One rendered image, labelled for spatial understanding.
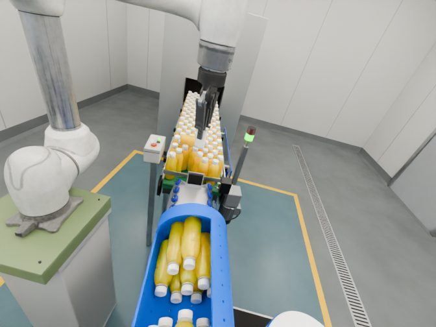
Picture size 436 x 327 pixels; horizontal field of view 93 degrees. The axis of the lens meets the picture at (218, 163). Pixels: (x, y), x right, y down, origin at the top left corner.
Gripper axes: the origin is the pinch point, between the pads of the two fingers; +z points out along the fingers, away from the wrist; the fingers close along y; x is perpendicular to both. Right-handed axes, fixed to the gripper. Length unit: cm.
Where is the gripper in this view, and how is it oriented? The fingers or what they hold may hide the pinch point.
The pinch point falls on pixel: (200, 137)
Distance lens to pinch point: 65.8
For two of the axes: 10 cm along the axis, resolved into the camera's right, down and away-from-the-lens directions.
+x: -9.3, -3.4, 1.6
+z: -2.0, 8.2, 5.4
